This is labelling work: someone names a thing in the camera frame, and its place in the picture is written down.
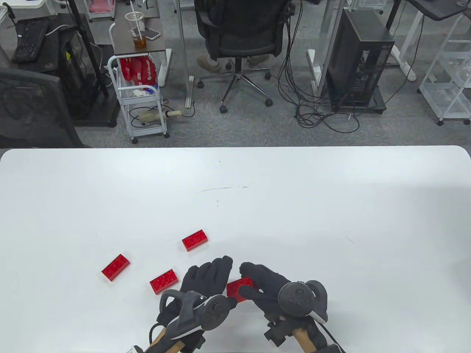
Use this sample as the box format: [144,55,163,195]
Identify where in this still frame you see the beige handheld tool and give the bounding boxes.
[137,109,183,124]

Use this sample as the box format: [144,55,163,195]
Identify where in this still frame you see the white rolling cart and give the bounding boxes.
[107,55,171,145]

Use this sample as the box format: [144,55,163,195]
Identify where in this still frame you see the person's right hand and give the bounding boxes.
[239,262,293,320]

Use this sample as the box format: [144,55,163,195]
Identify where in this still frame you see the grey mesh chair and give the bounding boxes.
[0,46,87,148]

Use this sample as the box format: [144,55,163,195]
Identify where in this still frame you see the white desk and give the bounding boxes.
[0,0,50,17]

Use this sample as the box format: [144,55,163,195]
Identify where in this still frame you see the pink storage bin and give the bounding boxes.
[88,0,116,19]

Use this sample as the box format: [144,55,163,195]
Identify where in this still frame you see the black mesh office chair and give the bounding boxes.
[194,0,295,114]

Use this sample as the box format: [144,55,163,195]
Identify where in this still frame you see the black computer tower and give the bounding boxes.
[326,8,395,110]

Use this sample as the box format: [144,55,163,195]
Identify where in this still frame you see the white desk leg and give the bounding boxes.
[173,0,195,109]
[390,0,418,82]

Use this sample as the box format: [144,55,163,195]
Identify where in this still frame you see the stack of red toy bricks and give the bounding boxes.
[226,277,260,303]

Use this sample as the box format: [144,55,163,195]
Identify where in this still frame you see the black curved desktop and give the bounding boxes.
[405,0,471,21]

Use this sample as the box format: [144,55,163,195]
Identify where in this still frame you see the single red toy brick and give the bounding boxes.
[182,229,209,252]
[102,254,130,282]
[150,269,179,295]

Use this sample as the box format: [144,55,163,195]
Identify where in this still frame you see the white wire cart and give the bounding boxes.
[418,15,471,126]

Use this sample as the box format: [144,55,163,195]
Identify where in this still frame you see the dark wood side table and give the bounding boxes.
[110,0,173,88]

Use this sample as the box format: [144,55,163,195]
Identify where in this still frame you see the person's left hand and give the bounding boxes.
[157,256,233,324]

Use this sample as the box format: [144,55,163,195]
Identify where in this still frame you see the black keyboard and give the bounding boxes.
[11,18,51,63]

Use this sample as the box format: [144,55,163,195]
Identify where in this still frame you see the person's left forearm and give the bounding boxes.
[149,327,184,353]

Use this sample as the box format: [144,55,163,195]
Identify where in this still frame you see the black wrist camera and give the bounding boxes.
[263,319,295,347]
[184,329,206,353]

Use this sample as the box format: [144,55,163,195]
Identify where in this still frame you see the black desk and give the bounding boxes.
[0,13,97,79]

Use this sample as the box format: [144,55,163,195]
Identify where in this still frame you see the red plastic bag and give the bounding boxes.
[120,57,159,89]

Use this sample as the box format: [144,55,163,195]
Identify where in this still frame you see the white desk frame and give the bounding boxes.
[307,0,348,108]

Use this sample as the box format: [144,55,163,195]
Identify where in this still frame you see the black tower floor stand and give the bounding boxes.
[331,85,387,115]

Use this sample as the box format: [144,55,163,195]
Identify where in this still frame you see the plastic cup with straw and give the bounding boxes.
[124,0,148,49]

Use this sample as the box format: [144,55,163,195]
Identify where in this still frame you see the tangle of black cables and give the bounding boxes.
[277,0,361,133]

